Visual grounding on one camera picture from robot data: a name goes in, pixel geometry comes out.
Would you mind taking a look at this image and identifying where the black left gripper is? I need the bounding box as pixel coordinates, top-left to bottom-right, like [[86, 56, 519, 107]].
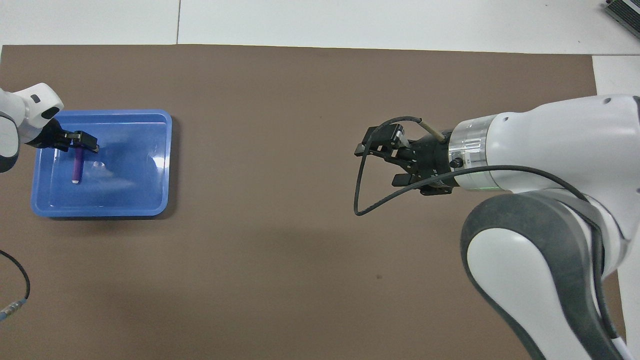
[[30, 122, 100, 154]]

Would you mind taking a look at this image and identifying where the brown table mat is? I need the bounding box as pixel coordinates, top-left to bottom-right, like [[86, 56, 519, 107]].
[[0, 44, 630, 360]]

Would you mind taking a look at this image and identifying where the blue plastic tray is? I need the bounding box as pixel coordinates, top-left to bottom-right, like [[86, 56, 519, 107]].
[[31, 109, 173, 219]]

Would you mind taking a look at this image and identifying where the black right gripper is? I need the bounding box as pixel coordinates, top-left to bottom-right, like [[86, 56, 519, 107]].
[[354, 124, 458, 196]]

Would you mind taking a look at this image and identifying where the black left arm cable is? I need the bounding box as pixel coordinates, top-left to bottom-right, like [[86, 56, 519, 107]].
[[0, 250, 32, 323]]

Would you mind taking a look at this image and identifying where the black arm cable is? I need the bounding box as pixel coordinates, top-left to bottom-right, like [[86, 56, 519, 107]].
[[0, 250, 32, 323], [353, 116, 626, 351]]

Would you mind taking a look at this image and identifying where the purple pen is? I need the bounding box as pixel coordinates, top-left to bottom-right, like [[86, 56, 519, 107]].
[[70, 145, 85, 184]]

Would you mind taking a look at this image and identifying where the grey ribbed device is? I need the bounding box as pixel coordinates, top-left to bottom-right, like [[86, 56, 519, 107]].
[[602, 0, 640, 32]]

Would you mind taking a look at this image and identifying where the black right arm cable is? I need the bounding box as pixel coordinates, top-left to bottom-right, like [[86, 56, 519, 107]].
[[353, 116, 626, 351]]

